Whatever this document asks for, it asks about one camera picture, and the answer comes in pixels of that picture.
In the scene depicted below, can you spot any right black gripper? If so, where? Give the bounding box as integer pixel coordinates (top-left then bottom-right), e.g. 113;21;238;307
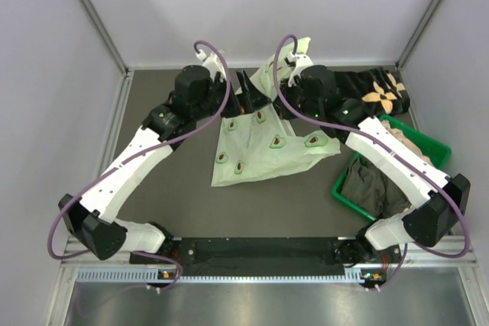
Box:
270;78;322;121

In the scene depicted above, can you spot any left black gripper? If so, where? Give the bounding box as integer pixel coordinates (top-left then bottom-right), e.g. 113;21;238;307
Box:
192;69;270;121

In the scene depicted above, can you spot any pale green plastic bag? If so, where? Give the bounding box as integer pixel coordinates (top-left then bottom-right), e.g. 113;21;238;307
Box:
201;36;342;189

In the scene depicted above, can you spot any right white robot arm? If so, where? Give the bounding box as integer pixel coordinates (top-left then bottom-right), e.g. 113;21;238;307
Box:
272;62;471;262

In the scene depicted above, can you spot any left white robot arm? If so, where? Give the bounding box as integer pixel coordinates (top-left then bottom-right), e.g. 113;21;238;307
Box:
58;65;270;263

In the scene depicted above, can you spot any black flower patterned blanket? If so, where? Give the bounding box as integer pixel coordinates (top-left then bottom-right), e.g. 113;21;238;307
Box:
335;67;410;116

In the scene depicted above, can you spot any beige cloth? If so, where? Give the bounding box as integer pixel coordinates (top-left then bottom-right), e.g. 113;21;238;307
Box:
381;120;434;166

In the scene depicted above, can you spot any green plastic bin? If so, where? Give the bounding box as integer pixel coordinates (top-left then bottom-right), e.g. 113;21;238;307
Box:
332;115;452;221

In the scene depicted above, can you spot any dark grey cloth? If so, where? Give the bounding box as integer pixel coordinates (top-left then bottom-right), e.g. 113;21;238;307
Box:
340;157;413;218

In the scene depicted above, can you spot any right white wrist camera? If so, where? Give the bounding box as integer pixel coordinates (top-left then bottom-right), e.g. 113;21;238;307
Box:
285;53;313;88

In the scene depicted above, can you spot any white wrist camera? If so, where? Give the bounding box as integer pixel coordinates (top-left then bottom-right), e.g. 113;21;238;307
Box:
285;53;313;88
202;53;225;79

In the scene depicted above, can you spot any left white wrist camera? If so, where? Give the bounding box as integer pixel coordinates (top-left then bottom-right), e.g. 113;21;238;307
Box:
202;53;225;79

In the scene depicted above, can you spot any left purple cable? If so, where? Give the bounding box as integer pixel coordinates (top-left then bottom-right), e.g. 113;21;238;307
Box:
46;39;232;295

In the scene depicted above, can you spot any purple cable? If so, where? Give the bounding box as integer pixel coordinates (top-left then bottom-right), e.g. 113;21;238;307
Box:
46;39;232;295
274;34;473;291

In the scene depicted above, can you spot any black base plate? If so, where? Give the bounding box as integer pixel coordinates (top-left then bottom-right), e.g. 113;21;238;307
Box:
131;237;372;266

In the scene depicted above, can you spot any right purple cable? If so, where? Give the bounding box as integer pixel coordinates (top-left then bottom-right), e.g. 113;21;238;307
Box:
274;34;473;291

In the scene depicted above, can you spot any slotted cable duct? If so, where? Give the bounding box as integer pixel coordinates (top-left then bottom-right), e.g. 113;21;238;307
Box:
76;264;387;286

